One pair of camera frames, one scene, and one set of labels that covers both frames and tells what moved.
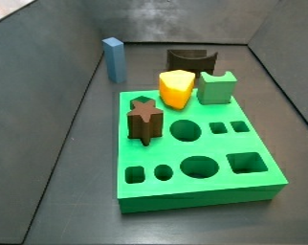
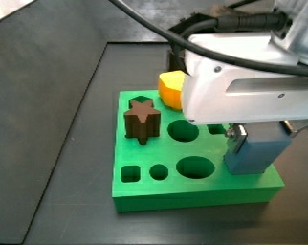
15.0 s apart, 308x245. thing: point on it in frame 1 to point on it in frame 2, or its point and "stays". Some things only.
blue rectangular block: [113, 53] to [263, 141]
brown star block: [143, 120] stays
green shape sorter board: [206, 162] stays
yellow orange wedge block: [175, 85] stays
